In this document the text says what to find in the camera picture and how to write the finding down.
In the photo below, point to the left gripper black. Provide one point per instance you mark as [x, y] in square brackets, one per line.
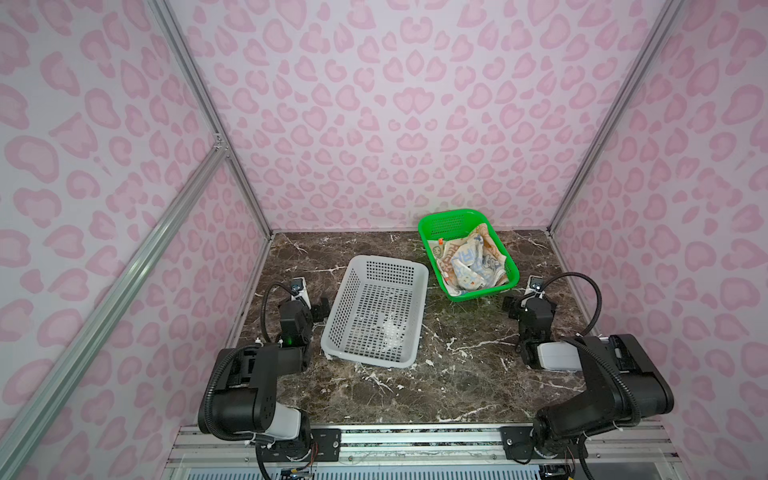
[309, 310]

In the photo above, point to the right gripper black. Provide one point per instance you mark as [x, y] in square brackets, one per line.
[522, 306]

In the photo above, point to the white perforated plastic basket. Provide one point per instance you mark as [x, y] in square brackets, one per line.
[378, 312]

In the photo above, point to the rabbit print towel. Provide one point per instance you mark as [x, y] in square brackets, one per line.
[451, 257]

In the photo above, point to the green plastic basket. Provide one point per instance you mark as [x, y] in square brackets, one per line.
[457, 224]

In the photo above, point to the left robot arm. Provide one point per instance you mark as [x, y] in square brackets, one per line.
[240, 402]

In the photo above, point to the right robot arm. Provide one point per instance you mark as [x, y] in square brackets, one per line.
[622, 384]

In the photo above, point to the orange patterned towel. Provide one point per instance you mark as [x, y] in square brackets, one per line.
[485, 258]

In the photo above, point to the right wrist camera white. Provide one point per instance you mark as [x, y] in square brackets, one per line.
[534, 284]

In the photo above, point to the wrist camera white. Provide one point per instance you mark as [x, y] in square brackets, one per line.
[534, 284]
[299, 291]

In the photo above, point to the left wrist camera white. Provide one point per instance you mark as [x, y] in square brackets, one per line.
[299, 291]

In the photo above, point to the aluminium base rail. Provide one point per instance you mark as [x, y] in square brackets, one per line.
[476, 451]

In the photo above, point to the left corner aluminium post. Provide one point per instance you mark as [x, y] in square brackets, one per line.
[179, 47]

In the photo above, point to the corner aluminium post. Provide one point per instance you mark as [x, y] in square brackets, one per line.
[179, 47]
[651, 48]

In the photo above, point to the right corner aluminium post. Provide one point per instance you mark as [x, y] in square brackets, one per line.
[651, 48]

